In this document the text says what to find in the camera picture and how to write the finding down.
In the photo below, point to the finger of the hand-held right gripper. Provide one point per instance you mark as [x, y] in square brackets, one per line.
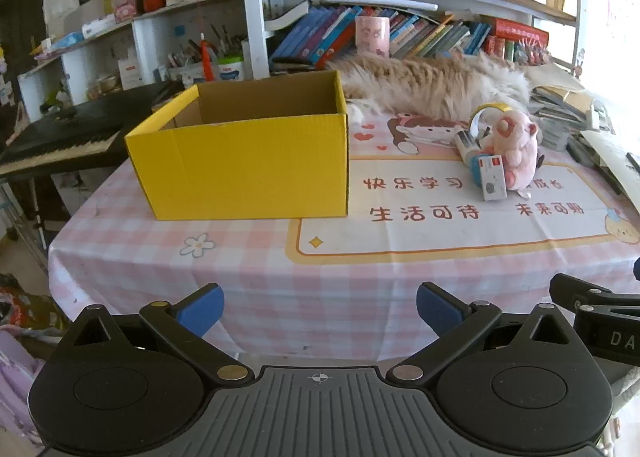
[600, 298]
[615, 332]

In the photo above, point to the white pen holder cup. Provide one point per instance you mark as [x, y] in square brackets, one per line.
[182, 73]

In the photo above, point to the dark wooden door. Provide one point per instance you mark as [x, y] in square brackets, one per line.
[22, 12]

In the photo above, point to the colourful bag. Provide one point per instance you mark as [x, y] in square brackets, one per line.
[25, 304]

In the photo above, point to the white jar blue label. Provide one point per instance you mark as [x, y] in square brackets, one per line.
[230, 69]

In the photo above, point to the black keyboard piano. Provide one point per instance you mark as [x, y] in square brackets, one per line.
[65, 132]

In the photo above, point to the white box red label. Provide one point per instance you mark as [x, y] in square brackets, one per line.
[131, 74]

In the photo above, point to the white shelf unit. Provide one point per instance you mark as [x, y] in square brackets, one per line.
[252, 12]

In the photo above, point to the loose paper sheets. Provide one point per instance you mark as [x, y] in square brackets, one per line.
[615, 157]

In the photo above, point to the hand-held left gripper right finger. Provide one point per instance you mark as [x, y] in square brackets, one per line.
[440, 307]

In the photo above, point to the pink plush toy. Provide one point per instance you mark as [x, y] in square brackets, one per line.
[520, 147]

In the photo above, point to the small blue item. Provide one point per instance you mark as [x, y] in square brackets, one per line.
[474, 172]

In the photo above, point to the white plastic clip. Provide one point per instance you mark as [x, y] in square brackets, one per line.
[595, 114]

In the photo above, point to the yellow tape roll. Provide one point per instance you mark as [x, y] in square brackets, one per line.
[473, 118]

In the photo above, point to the row of colourful books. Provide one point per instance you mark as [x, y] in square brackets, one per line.
[320, 34]

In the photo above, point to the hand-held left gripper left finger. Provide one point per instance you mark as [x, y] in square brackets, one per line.
[202, 309]

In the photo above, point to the yellow cardboard box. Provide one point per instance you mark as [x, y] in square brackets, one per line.
[240, 172]

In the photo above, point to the stack of papers and books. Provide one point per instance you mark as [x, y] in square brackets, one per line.
[560, 112]

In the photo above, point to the small white card box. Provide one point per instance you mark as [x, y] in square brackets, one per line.
[492, 177]

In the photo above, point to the printed cartoon desk mat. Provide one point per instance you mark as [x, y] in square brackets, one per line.
[450, 237]

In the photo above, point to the white glue tube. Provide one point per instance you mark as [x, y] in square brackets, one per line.
[464, 142]

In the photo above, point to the pink printed cup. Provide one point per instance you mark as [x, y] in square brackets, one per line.
[372, 37]

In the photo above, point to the fluffy cream cat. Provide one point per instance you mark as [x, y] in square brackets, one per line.
[425, 82]

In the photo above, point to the small pink box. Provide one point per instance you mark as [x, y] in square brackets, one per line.
[126, 9]

